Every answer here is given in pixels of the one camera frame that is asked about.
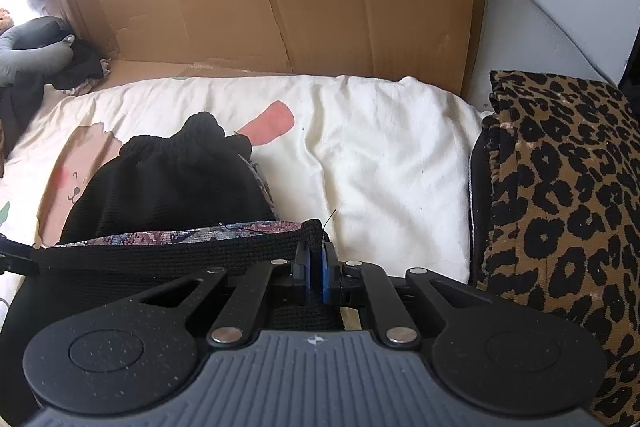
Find cream bear print blanket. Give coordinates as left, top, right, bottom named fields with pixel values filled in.
left=0, top=73, right=497, bottom=334

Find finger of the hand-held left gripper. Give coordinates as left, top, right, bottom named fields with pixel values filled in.
left=0, top=234, right=42, bottom=279

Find folded cardboard sheet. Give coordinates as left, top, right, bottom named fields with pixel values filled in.
left=46, top=0, right=492, bottom=101

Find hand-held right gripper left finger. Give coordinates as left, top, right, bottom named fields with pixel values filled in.
left=137, top=243, right=315, bottom=349

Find leopard print cloth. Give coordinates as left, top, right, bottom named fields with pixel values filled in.
left=466, top=68, right=640, bottom=426

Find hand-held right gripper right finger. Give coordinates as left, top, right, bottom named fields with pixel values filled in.
left=319, top=241, right=494, bottom=350

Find black garment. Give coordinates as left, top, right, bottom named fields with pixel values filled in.
left=0, top=38, right=107, bottom=158

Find grey neck pillow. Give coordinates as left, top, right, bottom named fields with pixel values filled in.
left=0, top=17, right=77, bottom=88

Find black pants with patterned stripe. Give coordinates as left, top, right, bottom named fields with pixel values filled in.
left=0, top=110, right=347, bottom=414

